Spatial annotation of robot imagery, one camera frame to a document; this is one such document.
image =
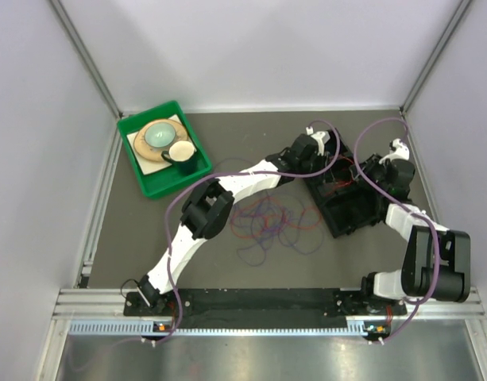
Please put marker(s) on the wooden round plate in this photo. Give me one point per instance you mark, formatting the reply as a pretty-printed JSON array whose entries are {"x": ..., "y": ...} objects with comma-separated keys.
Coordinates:
[{"x": 154, "y": 154}]

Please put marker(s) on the dark green mug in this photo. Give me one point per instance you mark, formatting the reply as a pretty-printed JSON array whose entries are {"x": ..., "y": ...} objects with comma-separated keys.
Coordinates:
[{"x": 182, "y": 156}]

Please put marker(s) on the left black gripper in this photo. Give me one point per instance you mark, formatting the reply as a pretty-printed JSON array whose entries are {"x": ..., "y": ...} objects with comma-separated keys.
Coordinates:
[{"x": 315, "y": 179}]

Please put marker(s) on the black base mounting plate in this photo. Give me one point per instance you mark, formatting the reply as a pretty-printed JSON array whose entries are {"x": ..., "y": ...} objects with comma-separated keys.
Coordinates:
[{"x": 333, "y": 302}]

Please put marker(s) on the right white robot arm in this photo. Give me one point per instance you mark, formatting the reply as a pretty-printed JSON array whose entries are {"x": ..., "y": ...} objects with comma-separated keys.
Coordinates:
[{"x": 437, "y": 259}]

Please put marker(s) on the white square board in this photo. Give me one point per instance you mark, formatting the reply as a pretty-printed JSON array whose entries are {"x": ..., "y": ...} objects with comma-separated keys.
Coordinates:
[{"x": 147, "y": 166}]

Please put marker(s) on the light teal bowl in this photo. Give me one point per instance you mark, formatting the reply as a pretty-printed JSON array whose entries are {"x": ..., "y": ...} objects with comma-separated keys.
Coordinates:
[{"x": 160, "y": 134}]

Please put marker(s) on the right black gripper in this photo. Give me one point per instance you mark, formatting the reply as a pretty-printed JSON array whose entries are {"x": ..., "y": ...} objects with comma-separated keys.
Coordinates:
[{"x": 372, "y": 163}]

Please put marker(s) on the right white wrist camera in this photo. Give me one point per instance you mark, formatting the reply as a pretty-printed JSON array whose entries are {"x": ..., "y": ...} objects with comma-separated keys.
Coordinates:
[{"x": 398, "y": 150}]

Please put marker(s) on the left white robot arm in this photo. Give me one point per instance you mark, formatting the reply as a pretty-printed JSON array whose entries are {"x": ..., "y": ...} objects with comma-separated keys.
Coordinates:
[{"x": 208, "y": 206}]

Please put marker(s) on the slotted grey cable duct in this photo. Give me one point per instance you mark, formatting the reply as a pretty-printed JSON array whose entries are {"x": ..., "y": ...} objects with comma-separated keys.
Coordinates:
[{"x": 155, "y": 329}]

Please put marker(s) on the green plastic bin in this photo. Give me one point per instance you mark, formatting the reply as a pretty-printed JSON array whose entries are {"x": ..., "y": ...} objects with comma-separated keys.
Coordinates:
[{"x": 168, "y": 180}]

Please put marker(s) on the black three-compartment tray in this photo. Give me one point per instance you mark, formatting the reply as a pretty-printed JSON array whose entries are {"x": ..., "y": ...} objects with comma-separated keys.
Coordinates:
[{"x": 344, "y": 199}]

